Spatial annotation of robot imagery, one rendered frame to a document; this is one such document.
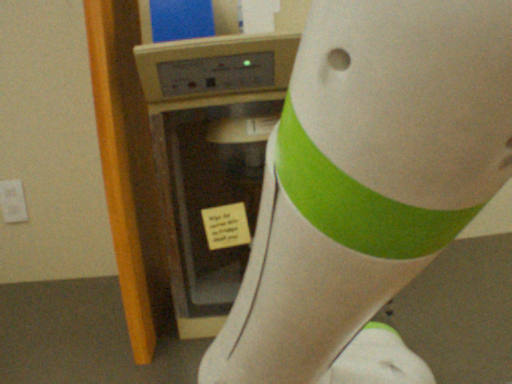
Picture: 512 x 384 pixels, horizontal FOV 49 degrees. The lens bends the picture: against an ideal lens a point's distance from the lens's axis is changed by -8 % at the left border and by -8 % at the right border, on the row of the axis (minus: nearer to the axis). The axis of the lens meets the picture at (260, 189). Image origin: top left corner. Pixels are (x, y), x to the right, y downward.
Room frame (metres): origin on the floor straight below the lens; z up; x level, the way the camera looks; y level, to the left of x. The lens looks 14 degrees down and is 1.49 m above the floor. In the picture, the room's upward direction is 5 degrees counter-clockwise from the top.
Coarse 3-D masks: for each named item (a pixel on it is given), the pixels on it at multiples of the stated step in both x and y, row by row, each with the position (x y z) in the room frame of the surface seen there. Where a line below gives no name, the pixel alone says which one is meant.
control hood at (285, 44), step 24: (144, 48) 0.95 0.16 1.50; (168, 48) 0.96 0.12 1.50; (192, 48) 0.96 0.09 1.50; (216, 48) 0.97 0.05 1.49; (240, 48) 0.97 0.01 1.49; (264, 48) 0.98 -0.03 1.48; (288, 48) 0.98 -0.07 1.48; (144, 72) 0.99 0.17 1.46; (288, 72) 1.02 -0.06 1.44; (168, 96) 1.04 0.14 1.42; (192, 96) 1.05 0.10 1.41
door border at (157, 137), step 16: (160, 128) 1.06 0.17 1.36; (160, 144) 1.06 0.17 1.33; (160, 160) 1.06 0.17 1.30; (160, 176) 1.06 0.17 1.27; (160, 192) 1.05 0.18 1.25; (176, 240) 1.06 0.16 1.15; (176, 256) 1.06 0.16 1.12; (176, 272) 1.06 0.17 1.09; (176, 288) 1.06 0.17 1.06; (176, 304) 1.05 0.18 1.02
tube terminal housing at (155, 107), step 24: (144, 0) 1.07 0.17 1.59; (216, 0) 1.07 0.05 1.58; (288, 0) 1.08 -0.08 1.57; (312, 0) 1.08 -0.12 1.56; (144, 24) 1.07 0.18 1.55; (216, 24) 1.07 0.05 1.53; (288, 24) 1.08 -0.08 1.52; (216, 96) 1.07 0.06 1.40; (240, 96) 1.07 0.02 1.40; (264, 96) 1.07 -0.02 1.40; (192, 336) 1.07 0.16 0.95; (216, 336) 1.07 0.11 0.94
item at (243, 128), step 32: (192, 128) 1.06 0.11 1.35; (224, 128) 1.06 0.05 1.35; (256, 128) 1.06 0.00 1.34; (192, 160) 1.06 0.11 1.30; (224, 160) 1.06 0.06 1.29; (256, 160) 1.06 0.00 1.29; (192, 192) 1.06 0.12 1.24; (224, 192) 1.06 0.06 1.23; (256, 192) 1.06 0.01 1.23; (192, 224) 1.06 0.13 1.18; (256, 224) 1.06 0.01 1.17; (192, 256) 1.06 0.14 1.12; (224, 256) 1.06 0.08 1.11; (192, 288) 1.06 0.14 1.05; (224, 288) 1.06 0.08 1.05
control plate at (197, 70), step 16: (160, 64) 0.98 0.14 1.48; (176, 64) 0.98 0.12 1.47; (192, 64) 0.99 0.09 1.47; (208, 64) 0.99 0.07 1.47; (224, 64) 0.99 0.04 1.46; (240, 64) 1.00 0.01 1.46; (256, 64) 1.00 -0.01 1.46; (272, 64) 1.00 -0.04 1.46; (160, 80) 1.00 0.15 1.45; (176, 80) 1.01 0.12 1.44; (192, 80) 1.01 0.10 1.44; (224, 80) 1.02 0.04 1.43; (256, 80) 1.03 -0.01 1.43; (272, 80) 1.03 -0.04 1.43
